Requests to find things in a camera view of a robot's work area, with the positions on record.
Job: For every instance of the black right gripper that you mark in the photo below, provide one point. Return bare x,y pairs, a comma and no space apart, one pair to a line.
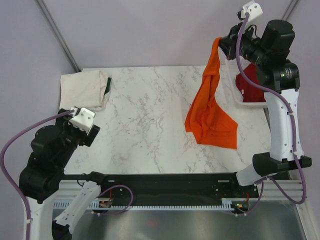
229,43

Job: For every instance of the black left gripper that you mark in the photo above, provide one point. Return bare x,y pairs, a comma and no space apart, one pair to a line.
87,138

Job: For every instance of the orange t shirt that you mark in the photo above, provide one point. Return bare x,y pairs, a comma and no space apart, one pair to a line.
208,122

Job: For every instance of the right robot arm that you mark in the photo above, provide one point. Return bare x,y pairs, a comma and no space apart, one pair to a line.
279,79

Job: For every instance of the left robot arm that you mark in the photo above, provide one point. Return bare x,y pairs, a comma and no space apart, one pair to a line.
52,148

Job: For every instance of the cream folded t shirt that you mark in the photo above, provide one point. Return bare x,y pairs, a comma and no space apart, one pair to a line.
84,90

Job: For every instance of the dark red t shirt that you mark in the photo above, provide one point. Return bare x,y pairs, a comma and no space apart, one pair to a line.
250,94

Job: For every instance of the white plastic basket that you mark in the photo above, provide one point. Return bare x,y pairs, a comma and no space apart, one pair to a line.
232,71

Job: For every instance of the dark green folded t shirt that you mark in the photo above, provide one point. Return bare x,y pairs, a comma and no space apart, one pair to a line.
108,86

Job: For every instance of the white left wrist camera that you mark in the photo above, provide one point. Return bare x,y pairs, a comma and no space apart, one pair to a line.
82,118

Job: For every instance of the right aluminium corner post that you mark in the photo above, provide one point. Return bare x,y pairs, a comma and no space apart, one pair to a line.
290,10

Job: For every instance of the aluminium corner post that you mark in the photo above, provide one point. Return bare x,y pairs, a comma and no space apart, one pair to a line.
290,10
57,34

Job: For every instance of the left aluminium corner post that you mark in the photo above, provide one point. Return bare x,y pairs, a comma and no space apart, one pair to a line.
57,34

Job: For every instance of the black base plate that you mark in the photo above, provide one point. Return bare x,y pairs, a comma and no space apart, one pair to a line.
184,189

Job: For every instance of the aluminium frame rail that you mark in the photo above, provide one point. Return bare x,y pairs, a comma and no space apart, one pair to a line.
69,189

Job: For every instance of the white slotted cable duct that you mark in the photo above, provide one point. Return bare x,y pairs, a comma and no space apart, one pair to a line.
224,205

